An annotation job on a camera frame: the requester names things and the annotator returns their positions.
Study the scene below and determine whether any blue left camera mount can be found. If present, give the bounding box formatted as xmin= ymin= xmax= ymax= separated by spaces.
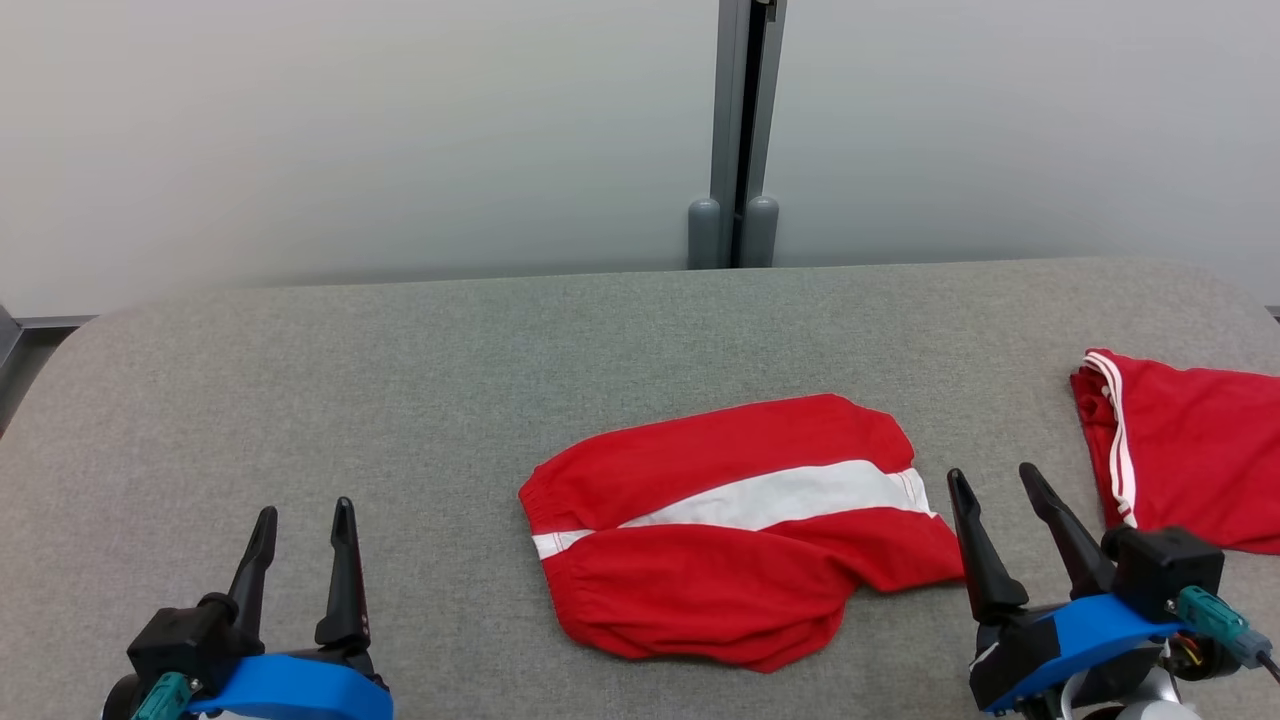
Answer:
xmin=185 ymin=652 xmax=395 ymax=720

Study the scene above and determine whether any teal right camera connector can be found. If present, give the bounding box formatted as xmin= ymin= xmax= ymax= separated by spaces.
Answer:
xmin=1175 ymin=587 xmax=1280 ymax=687

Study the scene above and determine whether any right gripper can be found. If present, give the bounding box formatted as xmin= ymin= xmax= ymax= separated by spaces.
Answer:
xmin=946 ymin=462 xmax=1242 ymax=720

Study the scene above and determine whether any red white basketball jersey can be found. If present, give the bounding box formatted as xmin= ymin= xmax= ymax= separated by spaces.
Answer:
xmin=1070 ymin=348 xmax=1280 ymax=556

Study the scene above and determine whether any teal camera connector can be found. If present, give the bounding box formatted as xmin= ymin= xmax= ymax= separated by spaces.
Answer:
xmin=1175 ymin=587 xmax=1280 ymax=687
xmin=130 ymin=672 xmax=194 ymax=720

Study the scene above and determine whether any blue right camera mount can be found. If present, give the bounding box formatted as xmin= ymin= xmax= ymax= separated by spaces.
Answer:
xmin=968 ymin=595 xmax=1191 ymax=714

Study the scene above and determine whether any teal left camera connector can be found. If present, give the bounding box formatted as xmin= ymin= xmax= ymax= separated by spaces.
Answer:
xmin=130 ymin=672 xmax=194 ymax=720

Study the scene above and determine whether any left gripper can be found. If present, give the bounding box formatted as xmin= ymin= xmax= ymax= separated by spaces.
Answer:
xmin=100 ymin=497 xmax=374 ymax=720

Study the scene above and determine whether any red shorts white stripe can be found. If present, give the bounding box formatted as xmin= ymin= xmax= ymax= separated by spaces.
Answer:
xmin=518 ymin=393 xmax=966 ymax=673

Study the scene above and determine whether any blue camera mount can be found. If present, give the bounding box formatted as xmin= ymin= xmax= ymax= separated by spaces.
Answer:
xmin=185 ymin=652 xmax=395 ymax=720
xmin=968 ymin=595 xmax=1191 ymax=714

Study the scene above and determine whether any grey metal partition post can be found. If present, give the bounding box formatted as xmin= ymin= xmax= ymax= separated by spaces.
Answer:
xmin=710 ymin=0 xmax=788 ymax=269

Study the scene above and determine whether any grey cylindrical post foot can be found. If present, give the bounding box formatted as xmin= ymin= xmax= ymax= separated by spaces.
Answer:
xmin=687 ymin=198 xmax=722 ymax=270
xmin=742 ymin=195 xmax=780 ymax=268

